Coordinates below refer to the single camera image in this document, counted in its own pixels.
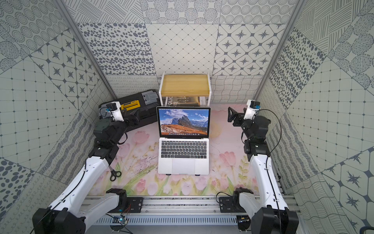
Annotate silver laptop computer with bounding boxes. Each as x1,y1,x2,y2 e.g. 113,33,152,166
156,106,211,176

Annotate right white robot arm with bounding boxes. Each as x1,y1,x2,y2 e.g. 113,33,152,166
228,107,299,234

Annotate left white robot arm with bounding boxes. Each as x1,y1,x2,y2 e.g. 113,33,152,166
32,111,140,234

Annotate pink floral table mat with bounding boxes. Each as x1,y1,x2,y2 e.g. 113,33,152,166
89,104,259,196

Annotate Folio magazine book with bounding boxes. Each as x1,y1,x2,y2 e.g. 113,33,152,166
165,97,202,107

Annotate white and wood side table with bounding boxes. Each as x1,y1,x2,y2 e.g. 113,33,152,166
158,72,212,106

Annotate left green circuit board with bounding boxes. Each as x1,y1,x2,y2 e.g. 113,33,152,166
110,216,127,232

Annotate right black controller box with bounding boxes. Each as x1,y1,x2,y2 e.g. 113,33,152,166
236,215,251,232

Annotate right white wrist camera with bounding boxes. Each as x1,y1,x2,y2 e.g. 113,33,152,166
244,99,260,120

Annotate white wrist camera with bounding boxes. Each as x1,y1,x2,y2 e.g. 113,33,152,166
244,99,260,120
105,101,124,122

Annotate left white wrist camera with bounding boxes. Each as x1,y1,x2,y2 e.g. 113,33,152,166
105,101,124,122

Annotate black toolbox with yellow handle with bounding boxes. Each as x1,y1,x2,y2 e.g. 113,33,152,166
98,89,161,132

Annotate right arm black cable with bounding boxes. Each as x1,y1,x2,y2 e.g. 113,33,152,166
257,109,282,234

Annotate black handled scissors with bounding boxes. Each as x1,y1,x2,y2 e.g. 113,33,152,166
109,166,122,182

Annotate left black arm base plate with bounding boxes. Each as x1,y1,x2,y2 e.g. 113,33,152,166
124,197,144,214

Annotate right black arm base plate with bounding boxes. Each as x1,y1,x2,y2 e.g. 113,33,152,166
218,197,236,213

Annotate aluminium mounting rail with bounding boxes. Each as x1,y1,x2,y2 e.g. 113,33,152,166
59,195,302,226

